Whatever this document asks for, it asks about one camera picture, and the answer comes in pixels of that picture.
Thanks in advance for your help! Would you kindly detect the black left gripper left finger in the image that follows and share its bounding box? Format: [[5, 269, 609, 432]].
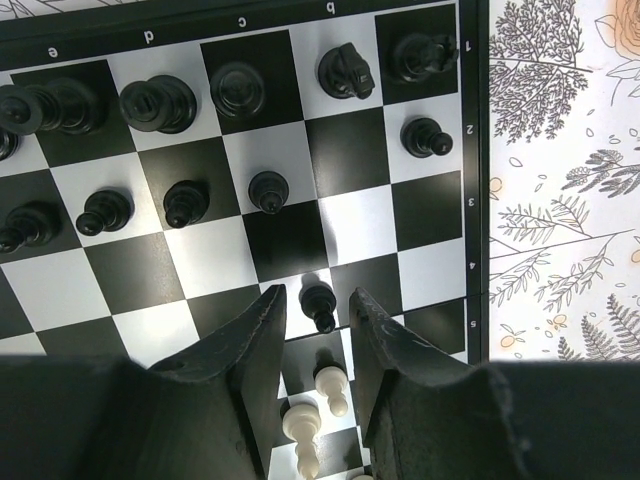
[[1, 285, 287, 479]]

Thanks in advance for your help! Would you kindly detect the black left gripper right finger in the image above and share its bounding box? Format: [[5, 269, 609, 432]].
[[349, 289, 639, 479]]

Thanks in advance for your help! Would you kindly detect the black pawn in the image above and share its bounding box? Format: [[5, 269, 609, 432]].
[[300, 284, 337, 334]]

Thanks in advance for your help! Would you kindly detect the black and grey chessboard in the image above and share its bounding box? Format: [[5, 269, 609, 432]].
[[0, 0, 492, 480]]

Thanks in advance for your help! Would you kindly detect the white pawn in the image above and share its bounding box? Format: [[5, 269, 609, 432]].
[[315, 366, 349, 417]]

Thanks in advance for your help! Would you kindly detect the black queen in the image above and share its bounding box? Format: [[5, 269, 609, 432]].
[[119, 75, 198, 134]]

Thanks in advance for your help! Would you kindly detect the black bishop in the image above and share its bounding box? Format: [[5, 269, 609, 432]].
[[210, 62, 266, 120]]

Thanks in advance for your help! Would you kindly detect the black king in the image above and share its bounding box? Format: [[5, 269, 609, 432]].
[[1, 77, 108, 136]]

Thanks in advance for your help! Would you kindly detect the black knight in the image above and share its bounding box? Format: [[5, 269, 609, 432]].
[[317, 42, 375, 100]]

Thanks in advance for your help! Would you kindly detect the black rook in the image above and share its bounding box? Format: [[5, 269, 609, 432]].
[[391, 33, 459, 83]]

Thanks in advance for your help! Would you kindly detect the floral tablecloth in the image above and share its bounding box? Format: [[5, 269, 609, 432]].
[[1, 1, 639, 364]]

